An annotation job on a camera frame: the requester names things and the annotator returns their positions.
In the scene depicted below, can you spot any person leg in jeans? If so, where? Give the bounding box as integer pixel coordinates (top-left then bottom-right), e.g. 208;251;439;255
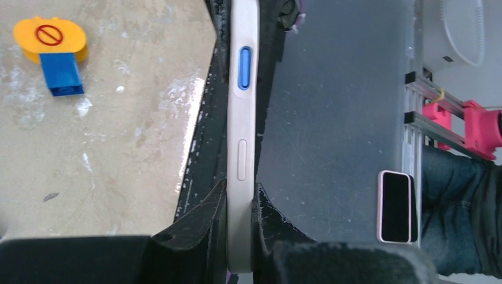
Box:
421;146;501;279

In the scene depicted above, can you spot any aluminium frame rail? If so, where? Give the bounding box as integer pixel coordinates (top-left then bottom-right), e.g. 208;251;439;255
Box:
403;71;501;237

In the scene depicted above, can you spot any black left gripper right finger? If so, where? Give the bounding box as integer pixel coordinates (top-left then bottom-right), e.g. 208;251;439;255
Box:
253;183;436;283

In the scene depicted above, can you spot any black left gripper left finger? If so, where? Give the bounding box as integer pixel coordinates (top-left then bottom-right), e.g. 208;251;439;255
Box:
152;180;227;283

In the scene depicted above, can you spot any pink plastic bracket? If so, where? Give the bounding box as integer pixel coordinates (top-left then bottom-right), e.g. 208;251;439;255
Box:
422;101;501;160

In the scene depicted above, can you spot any white device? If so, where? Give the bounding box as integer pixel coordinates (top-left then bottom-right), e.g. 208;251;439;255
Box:
422;0;501;75

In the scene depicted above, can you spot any orange blue toy block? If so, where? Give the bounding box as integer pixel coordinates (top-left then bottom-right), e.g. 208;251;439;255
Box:
12;17;88;96

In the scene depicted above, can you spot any phone in pink case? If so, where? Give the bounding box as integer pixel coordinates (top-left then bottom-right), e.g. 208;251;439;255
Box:
376;170;418;244

